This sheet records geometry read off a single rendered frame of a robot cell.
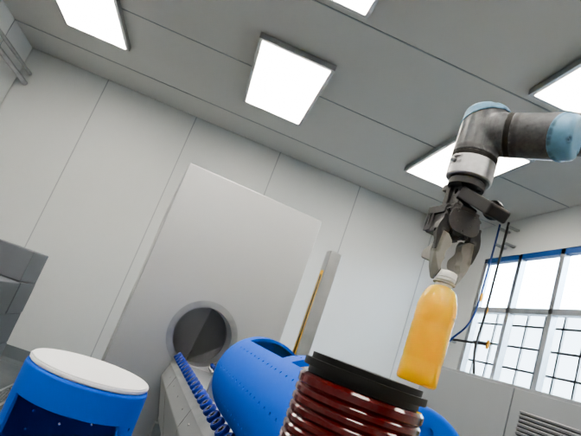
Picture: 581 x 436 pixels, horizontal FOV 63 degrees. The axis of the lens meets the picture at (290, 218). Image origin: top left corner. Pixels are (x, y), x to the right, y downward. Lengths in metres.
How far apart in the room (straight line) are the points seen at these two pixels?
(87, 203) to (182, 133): 1.41
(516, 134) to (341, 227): 5.26
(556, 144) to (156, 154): 5.44
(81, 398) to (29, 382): 0.12
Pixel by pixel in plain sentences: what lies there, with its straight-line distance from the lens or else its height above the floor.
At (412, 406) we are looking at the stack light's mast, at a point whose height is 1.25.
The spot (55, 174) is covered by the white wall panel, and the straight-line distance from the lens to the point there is 6.21.
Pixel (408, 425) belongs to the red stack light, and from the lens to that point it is 0.24.
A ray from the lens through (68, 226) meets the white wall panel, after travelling 6.06.
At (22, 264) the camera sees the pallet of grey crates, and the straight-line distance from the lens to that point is 4.41.
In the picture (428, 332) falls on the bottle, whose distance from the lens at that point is 0.90.
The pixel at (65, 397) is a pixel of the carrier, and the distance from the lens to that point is 1.13.
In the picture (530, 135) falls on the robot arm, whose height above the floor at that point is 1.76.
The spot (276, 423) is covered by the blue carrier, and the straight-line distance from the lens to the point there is 0.96.
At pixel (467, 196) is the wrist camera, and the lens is 0.97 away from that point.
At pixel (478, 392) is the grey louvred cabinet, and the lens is 3.41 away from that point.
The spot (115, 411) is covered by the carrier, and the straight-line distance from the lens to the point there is 1.16.
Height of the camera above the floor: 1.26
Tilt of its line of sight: 13 degrees up
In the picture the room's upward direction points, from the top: 20 degrees clockwise
